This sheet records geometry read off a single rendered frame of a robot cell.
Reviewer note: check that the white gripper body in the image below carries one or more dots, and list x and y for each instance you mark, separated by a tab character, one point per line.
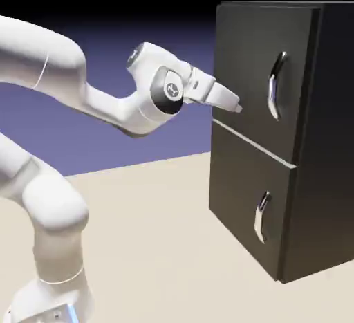
222	96

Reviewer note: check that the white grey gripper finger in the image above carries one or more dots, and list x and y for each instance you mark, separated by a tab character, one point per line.
239	106

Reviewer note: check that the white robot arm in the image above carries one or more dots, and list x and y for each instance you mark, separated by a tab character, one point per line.
69	79

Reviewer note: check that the dark wooden cabinet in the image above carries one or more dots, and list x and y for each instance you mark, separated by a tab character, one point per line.
326	148

